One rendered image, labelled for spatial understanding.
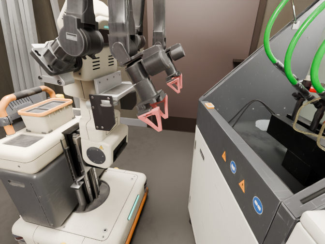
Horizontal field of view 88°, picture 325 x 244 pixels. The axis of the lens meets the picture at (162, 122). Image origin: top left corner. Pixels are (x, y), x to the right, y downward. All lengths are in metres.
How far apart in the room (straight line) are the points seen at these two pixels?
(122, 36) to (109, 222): 1.00
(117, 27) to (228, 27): 1.85
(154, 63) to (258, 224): 0.48
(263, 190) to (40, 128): 0.96
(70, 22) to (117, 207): 1.03
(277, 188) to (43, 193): 0.96
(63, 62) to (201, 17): 1.84
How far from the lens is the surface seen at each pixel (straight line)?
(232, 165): 0.60
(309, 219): 0.39
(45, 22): 3.18
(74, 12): 0.57
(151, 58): 0.48
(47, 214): 1.15
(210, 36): 2.24
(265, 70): 1.02
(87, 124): 0.84
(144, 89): 0.50
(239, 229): 0.64
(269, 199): 0.46
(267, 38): 0.62
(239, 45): 2.28
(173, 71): 0.91
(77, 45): 0.55
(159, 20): 0.92
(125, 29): 0.50
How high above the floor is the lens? 1.23
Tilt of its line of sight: 26 degrees down
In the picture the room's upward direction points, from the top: straight up
